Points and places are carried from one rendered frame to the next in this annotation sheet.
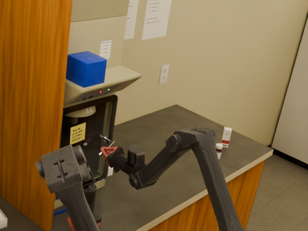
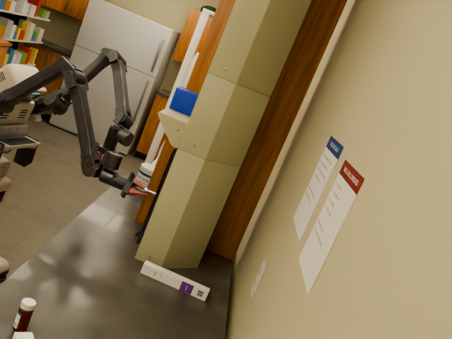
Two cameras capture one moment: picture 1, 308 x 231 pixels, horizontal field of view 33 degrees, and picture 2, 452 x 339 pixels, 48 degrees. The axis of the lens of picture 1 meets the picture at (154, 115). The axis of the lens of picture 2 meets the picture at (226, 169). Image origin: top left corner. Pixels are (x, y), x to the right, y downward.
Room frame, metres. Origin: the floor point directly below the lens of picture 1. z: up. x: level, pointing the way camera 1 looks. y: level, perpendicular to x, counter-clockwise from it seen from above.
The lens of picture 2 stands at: (3.50, -0.82, 1.80)
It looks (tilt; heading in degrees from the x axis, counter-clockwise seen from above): 12 degrees down; 142
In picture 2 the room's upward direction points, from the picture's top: 23 degrees clockwise
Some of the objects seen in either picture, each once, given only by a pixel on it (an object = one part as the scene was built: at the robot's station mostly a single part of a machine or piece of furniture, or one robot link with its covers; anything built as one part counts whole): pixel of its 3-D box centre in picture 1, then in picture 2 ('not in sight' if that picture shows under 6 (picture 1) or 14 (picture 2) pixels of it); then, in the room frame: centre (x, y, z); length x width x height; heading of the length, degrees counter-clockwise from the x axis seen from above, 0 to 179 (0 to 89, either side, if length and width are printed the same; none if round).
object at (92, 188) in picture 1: (86, 192); (115, 133); (1.37, 0.17, 1.27); 0.07 x 0.06 x 0.07; 20
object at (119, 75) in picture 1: (101, 89); (174, 125); (1.77, 0.21, 1.46); 0.32 x 0.11 x 0.10; 144
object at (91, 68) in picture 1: (85, 68); (185, 101); (1.70, 0.26, 1.55); 0.10 x 0.10 x 0.09; 54
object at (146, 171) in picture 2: not in sight; (148, 179); (1.20, 0.53, 1.01); 0.13 x 0.13 x 0.15
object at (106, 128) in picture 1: (85, 147); (161, 190); (1.80, 0.25, 1.19); 0.30 x 0.01 x 0.40; 143
